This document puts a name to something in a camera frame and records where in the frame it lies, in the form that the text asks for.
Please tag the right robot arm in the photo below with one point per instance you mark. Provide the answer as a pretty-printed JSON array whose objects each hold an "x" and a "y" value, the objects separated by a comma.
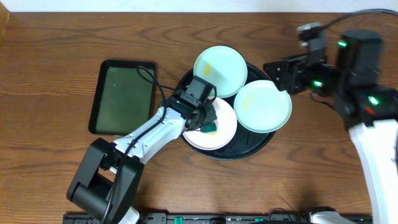
[{"x": 368, "y": 110}]

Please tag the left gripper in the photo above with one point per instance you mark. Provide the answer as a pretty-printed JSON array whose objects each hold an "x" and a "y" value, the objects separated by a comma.
[{"x": 205, "y": 115}]

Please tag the mint plate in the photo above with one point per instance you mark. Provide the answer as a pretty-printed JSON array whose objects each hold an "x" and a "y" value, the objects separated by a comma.
[
  {"x": 261, "y": 108},
  {"x": 223, "y": 67}
]

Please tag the pale pink plate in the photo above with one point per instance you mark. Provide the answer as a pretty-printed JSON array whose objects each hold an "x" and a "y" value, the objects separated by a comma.
[{"x": 226, "y": 128}]

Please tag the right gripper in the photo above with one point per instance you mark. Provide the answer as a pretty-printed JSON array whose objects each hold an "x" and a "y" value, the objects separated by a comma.
[{"x": 286, "y": 74}]

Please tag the green yellow scrub sponge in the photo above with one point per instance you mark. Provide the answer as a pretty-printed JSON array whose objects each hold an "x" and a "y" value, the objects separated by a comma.
[{"x": 209, "y": 128}]

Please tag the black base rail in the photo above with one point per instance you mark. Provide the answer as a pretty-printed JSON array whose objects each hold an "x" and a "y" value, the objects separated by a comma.
[{"x": 163, "y": 218}]

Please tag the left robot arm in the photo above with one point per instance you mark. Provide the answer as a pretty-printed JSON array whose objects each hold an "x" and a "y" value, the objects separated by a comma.
[{"x": 107, "y": 178}]

